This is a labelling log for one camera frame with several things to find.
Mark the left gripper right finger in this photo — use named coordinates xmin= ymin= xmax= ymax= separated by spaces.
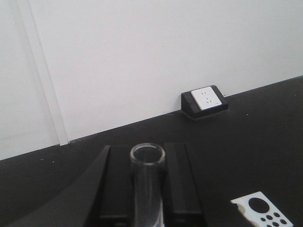
xmin=163 ymin=143 xmax=207 ymax=227

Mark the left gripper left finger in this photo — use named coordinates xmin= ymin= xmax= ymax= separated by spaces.
xmin=85 ymin=145 xmax=133 ymax=227

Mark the short clear glass tube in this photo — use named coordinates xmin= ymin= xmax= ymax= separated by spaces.
xmin=130 ymin=143 xmax=166 ymax=227

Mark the white test tube rack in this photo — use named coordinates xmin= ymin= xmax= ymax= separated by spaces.
xmin=231 ymin=192 xmax=293 ymax=227

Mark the black-framed white power socket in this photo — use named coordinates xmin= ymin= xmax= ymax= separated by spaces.
xmin=181 ymin=85 xmax=229 ymax=120

